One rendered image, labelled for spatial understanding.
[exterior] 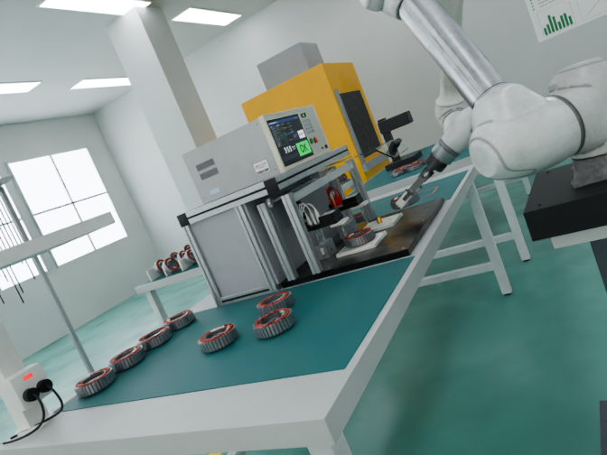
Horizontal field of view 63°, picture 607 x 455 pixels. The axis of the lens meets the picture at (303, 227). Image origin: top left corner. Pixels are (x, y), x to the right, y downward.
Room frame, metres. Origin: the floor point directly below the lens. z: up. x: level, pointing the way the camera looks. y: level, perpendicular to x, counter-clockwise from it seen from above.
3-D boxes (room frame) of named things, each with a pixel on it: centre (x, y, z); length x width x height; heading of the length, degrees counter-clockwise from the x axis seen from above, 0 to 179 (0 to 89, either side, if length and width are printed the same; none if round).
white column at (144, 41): (5.98, 0.87, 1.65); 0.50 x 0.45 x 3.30; 61
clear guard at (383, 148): (2.01, -0.32, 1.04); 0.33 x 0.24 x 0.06; 61
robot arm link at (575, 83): (1.18, -0.75, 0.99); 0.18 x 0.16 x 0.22; 98
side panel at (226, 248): (1.74, 0.28, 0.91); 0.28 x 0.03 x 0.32; 61
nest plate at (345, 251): (1.72, -0.17, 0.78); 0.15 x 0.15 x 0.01; 61
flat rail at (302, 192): (1.88, -0.14, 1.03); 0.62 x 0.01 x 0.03; 151
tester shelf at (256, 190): (1.98, 0.05, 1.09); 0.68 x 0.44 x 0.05; 151
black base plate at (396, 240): (1.83, -0.22, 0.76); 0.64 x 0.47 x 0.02; 151
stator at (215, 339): (1.34, 0.34, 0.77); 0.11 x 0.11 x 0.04
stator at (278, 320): (1.26, 0.17, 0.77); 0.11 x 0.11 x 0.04
